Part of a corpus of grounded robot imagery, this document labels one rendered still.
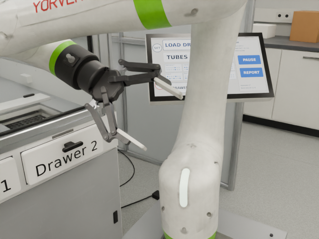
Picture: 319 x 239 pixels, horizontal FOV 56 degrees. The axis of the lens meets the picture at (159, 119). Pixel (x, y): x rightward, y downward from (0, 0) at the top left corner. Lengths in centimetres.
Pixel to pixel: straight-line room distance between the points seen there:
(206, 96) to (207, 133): 9
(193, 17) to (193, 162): 29
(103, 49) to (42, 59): 37
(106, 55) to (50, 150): 37
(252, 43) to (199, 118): 76
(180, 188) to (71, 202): 63
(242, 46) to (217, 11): 91
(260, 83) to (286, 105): 203
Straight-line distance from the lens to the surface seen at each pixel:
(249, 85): 132
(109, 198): 130
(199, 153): 67
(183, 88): 124
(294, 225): 220
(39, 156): 99
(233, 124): 214
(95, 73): 67
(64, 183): 111
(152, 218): 88
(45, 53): 73
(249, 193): 238
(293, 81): 328
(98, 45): 106
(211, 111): 71
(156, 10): 50
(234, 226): 86
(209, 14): 50
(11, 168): 96
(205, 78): 68
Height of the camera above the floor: 136
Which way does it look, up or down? 23 degrees down
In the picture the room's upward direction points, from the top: straight up
